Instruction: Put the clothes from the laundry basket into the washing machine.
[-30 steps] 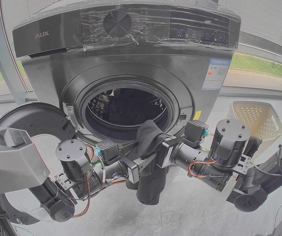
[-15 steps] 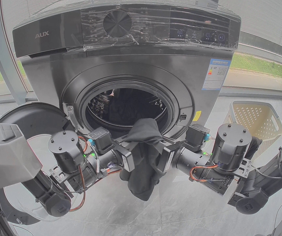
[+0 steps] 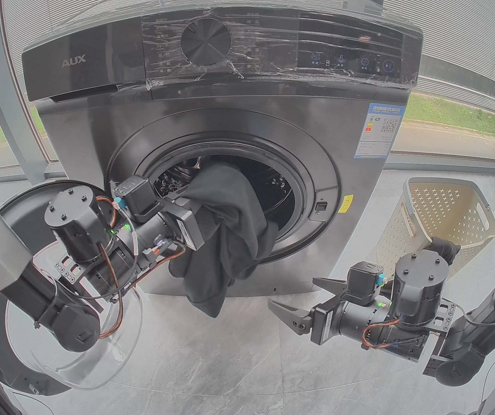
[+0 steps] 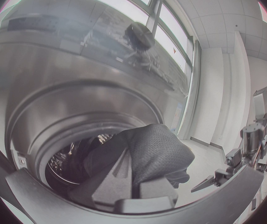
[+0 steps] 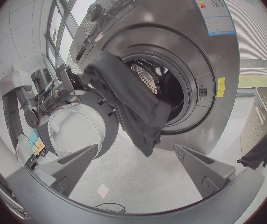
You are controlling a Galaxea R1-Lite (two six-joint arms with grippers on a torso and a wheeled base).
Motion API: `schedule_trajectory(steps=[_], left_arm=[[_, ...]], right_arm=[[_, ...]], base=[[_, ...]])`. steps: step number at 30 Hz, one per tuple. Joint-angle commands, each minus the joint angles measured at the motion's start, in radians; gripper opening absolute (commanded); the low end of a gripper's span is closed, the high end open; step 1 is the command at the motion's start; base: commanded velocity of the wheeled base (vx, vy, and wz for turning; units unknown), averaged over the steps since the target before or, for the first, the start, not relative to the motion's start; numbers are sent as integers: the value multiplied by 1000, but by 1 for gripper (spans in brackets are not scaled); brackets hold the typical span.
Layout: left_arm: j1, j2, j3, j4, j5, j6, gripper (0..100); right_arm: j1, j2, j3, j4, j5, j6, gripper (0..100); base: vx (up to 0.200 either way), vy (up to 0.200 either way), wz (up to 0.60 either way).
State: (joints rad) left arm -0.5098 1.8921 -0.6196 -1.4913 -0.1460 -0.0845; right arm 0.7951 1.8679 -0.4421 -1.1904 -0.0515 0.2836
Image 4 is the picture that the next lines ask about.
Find grey washing machine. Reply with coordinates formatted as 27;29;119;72
0;0;190;195

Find ceiling light panel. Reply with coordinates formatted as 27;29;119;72
258;1;267;25

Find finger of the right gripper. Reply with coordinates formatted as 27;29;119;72
190;175;218;193

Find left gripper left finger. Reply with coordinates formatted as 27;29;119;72
69;139;134;207

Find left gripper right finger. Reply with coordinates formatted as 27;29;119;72
133;176;179;205

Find dark grey garment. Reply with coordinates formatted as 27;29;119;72
69;124;196;189

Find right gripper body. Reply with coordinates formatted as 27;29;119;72
214;162;248;187

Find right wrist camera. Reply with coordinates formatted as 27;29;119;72
225;148;242;166

